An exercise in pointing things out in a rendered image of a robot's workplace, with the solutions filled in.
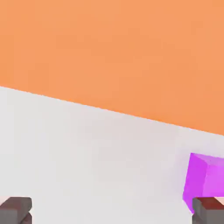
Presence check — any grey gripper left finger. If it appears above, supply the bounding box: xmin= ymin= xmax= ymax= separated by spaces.
xmin=0 ymin=196 xmax=33 ymax=224

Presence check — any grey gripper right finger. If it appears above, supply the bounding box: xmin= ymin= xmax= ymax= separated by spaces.
xmin=192 ymin=196 xmax=224 ymax=224

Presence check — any small magenta cube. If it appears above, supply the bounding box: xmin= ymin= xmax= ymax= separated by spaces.
xmin=182 ymin=152 xmax=224 ymax=214

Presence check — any large orange box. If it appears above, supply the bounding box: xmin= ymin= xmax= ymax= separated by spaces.
xmin=0 ymin=0 xmax=224 ymax=137

